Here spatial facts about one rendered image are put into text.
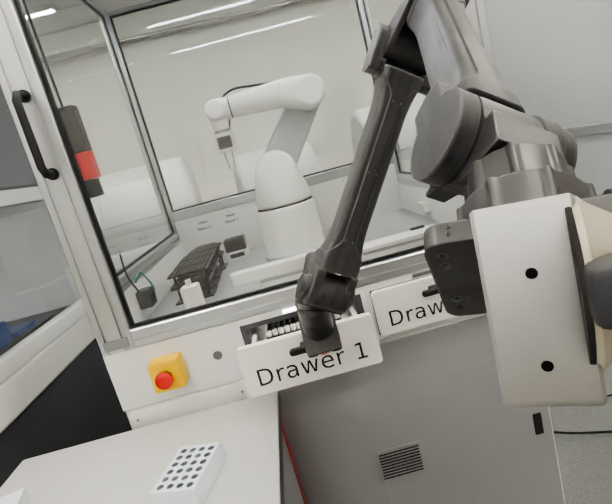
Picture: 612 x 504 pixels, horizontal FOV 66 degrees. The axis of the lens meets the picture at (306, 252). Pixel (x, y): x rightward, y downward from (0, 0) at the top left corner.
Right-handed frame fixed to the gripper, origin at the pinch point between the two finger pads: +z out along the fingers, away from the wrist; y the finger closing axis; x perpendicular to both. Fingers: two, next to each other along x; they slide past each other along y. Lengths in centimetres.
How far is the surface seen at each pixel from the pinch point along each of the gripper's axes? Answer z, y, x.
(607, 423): 110, -17, -98
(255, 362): 2.0, 0.8, 14.4
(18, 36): -41, 64, 43
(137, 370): 12.3, 10.6, 43.6
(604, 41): 52, 123, -155
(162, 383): 8.2, 4.2, 36.4
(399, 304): 11.1, 9.0, -19.6
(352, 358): 5.3, -2.6, -5.2
